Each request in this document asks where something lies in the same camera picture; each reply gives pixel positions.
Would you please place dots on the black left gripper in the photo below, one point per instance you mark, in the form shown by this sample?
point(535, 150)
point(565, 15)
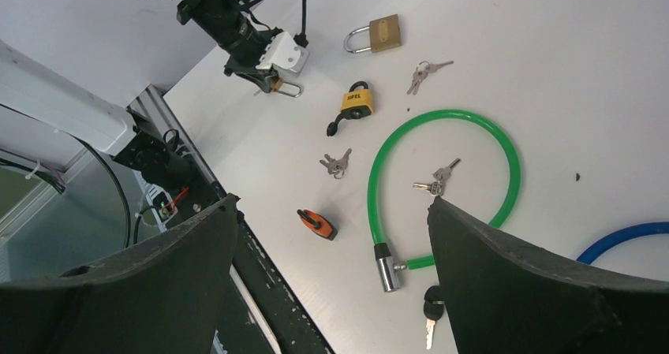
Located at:
point(245, 55)

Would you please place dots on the brass padlock silver keys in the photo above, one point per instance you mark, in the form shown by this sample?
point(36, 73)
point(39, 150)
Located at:
point(337, 167)

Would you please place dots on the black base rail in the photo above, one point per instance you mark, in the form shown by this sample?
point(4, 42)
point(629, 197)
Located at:
point(261, 313)

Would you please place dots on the large brass padlock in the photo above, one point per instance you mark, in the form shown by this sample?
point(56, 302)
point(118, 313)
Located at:
point(384, 34)

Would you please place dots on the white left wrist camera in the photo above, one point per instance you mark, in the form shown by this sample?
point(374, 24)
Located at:
point(284, 55)

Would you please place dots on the orange padlock black keys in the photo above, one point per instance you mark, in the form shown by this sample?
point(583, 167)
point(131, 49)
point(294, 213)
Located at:
point(433, 309)

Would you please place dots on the blue cable lock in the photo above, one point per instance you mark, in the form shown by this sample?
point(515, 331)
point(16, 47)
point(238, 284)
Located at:
point(620, 236)

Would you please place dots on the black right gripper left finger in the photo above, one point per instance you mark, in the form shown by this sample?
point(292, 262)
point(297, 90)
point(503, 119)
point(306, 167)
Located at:
point(163, 295)

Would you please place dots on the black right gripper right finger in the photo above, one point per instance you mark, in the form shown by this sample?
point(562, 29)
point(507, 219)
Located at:
point(503, 294)

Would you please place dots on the green lock silver keys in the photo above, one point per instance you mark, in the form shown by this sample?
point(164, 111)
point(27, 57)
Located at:
point(441, 176)

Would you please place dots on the small brass padlock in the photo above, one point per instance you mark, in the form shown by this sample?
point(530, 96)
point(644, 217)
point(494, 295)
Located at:
point(277, 85)

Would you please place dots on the green cable lock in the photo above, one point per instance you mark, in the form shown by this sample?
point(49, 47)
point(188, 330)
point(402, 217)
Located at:
point(415, 149)

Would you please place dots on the yellow tag padlock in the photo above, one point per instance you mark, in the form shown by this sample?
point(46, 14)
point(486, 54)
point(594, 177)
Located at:
point(357, 103)

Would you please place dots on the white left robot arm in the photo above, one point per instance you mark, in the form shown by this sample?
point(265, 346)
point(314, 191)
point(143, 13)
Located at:
point(71, 68)

